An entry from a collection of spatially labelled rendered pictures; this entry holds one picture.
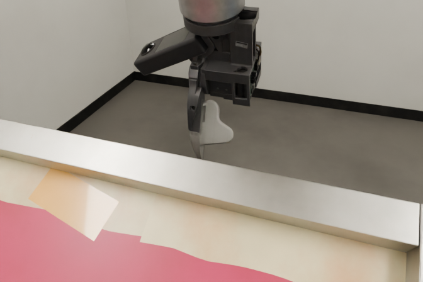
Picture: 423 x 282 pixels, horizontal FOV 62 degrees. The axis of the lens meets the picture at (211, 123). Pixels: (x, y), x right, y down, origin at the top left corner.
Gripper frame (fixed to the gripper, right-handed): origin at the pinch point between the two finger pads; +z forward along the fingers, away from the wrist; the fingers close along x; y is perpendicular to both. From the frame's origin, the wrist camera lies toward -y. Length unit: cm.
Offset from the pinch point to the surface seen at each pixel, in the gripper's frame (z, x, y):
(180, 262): -5.9, -23.9, 4.9
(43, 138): -11.5, -16.5, -14.3
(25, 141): -11.3, -17.3, -16.4
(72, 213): -6.4, -22.3, -8.9
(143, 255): -5.8, -24.2, 0.9
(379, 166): 205, 161, 73
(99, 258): -5.4, -25.7, -3.8
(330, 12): 139, 276, 15
